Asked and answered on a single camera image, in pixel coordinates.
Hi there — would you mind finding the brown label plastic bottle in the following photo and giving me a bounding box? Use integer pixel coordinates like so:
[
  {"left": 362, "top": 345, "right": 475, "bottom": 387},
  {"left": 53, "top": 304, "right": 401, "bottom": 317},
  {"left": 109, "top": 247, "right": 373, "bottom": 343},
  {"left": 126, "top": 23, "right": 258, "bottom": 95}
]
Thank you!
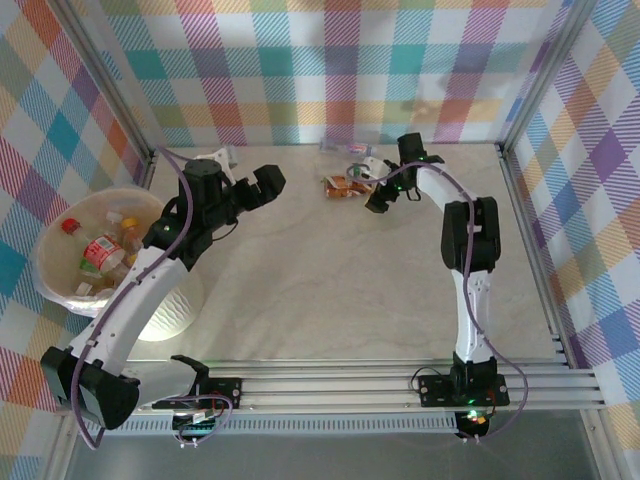
[{"left": 323, "top": 174, "right": 374, "bottom": 200}]

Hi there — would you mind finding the clear bottle pink purple label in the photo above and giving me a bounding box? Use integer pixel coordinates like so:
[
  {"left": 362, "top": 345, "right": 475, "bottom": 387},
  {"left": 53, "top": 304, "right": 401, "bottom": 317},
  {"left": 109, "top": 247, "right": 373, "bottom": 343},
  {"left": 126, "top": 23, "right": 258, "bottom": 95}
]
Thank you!
[{"left": 319, "top": 139, "right": 376, "bottom": 157}]

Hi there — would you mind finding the red label bottle red cap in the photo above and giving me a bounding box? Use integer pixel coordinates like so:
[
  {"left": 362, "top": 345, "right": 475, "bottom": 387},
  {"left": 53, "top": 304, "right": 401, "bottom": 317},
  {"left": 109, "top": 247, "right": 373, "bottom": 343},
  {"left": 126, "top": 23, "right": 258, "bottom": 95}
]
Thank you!
[{"left": 60, "top": 218, "right": 126, "bottom": 275}]

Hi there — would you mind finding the white round waste bin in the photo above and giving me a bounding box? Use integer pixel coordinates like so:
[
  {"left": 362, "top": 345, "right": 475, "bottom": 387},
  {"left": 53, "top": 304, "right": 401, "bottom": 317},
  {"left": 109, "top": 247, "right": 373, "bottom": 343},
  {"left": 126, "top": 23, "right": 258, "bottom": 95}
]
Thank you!
[{"left": 35, "top": 187, "right": 205, "bottom": 344}]

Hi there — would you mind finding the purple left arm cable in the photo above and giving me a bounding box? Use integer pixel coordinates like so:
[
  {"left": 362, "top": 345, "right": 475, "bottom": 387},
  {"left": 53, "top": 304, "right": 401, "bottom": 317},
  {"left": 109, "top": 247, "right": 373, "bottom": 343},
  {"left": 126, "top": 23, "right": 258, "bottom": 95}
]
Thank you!
[{"left": 72, "top": 145, "right": 194, "bottom": 451}]

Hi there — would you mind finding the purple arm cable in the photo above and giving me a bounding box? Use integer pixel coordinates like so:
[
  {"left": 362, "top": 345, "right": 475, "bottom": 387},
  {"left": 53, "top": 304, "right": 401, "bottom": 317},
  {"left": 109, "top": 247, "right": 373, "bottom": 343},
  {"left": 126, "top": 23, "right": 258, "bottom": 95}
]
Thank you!
[
  {"left": 72, "top": 145, "right": 194, "bottom": 451},
  {"left": 377, "top": 158, "right": 530, "bottom": 445}
]

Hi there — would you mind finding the aluminium side rail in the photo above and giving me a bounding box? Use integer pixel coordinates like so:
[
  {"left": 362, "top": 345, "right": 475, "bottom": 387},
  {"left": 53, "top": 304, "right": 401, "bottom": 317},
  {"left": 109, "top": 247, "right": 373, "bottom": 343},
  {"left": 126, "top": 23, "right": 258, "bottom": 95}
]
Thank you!
[
  {"left": 130, "top": 148, "right": 160, "bottom": 191},
  {"left": 495, "top": 142, "right": 576, "bottom": 371}
]

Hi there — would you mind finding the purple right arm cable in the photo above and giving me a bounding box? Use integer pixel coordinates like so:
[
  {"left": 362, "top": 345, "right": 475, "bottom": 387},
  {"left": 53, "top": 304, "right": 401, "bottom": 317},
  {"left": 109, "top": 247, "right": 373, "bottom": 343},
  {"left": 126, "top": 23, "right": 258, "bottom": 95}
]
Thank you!
[{"left": 377, "top": 158, "right": 530, "bottom": 445}]

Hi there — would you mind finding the aluminium frame post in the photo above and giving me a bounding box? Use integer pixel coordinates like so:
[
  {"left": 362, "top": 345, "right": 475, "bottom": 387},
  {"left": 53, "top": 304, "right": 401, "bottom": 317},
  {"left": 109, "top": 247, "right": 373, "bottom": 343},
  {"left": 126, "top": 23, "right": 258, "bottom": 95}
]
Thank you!
[
  {"left": 497, "top": 0, "right": 596, "bottom": 151},
  {"left": 52, "top": 0, "right": 161, "bottom": 166}
]

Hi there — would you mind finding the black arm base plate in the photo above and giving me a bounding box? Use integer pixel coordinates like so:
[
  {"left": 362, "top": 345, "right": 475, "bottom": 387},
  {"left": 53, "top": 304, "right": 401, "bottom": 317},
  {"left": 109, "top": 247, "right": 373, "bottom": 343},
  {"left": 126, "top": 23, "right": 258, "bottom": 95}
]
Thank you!
[
  {"left": 417, "top": 372, "right": 511, "bottom": 407},
  {"left": 199, "top": 377, "right": 244, "bottom": 401}
]

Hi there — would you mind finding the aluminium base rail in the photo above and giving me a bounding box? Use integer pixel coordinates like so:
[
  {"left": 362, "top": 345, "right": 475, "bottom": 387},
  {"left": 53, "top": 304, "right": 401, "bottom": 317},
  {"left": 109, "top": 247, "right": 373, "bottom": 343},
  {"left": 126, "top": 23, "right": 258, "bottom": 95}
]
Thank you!
[{"left": 54, "top": 357, "right": 609, "bottom": 415}]

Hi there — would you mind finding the controller board with wires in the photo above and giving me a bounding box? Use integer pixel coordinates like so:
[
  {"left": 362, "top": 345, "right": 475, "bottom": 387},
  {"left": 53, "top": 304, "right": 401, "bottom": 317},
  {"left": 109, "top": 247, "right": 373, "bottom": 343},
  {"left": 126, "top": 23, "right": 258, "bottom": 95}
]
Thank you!
[
  {"left": 457, "top": 407, "right": 496, "bottom": 445},
  {"left": 172, "top": 392, "right": 240, "bottom": 450}
]

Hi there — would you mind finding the grey slotted cable duct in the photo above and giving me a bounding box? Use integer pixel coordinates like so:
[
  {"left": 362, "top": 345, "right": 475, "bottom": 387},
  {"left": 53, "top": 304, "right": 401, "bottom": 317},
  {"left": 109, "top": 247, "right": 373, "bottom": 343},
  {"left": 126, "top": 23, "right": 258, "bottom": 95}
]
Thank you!
[{"left": 117, "top": 417, "right": 459, "bottom": 435}]

